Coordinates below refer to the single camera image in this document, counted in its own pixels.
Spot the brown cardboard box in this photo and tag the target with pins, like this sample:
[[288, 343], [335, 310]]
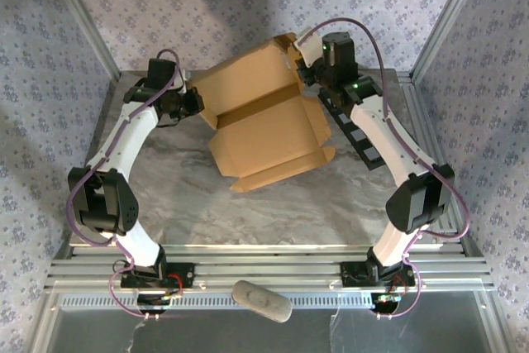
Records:
[[264, 134]]

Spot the small round circuit board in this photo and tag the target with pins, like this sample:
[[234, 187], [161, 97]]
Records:
[[153, 303], [386, 303]]

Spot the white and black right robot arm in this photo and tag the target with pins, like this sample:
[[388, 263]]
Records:
[[388, 138]]

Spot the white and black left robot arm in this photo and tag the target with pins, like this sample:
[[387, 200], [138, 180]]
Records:
[[124, 142]]

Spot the grey oval stone-like object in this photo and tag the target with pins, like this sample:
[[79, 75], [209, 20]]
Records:
[[260, 299]]

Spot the aluminium frame post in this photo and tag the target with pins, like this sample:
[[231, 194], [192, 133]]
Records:
[[85, 22], [448, 18]]

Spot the black and grey checkerboard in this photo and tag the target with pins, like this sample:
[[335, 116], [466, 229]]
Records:
[[351, 125]]

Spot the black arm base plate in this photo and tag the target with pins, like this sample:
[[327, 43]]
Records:
[[349, 274], [186, 276]]

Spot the aluminium side rails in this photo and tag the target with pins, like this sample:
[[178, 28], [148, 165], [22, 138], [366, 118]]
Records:
[[430, 138]]

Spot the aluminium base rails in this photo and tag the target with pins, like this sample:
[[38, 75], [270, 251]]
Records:
[[268, 264]]

